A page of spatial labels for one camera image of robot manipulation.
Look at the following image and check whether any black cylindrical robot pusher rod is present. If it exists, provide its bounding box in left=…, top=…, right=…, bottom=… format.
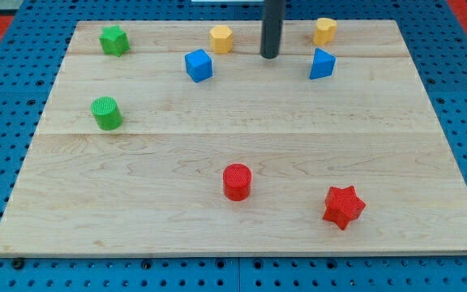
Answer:
left=259, top=0, right=285, bottom=59

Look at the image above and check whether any light wooden board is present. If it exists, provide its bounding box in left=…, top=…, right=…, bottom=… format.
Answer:
left=0, top=20, right=467, bottom=258

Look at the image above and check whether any yellow hexagon block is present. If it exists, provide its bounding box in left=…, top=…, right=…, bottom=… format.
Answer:
left=209, top=25, right=234, bottom=54

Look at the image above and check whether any green star block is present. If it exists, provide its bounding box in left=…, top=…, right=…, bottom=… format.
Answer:
left=99, top=25, right=131, bottom=57

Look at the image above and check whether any red star block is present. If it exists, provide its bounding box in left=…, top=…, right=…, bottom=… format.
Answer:
left=322, top=186, right=366, bottom=230

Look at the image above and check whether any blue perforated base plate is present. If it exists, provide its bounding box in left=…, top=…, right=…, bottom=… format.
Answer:
left=0, top=0, right=467, bottom=291

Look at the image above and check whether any red cylinder block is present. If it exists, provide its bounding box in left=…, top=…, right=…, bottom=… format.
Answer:
left=222, top=163, right=252, bottom=201

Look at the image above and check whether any green cylinder block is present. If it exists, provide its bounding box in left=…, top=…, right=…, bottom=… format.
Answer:
left=90, top=97, right=122, bottom=131

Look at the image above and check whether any yellow heart block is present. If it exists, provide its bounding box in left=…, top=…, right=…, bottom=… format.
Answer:
left=313, top=18, right=337, bottom=46

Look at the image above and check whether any blue cube block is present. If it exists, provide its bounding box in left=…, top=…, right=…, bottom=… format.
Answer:
left=184, top=49, right=213, bottom=83

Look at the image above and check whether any blue triangle block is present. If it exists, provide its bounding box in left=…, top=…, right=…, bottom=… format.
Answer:
left=309, top=48, right=336, bottom=79

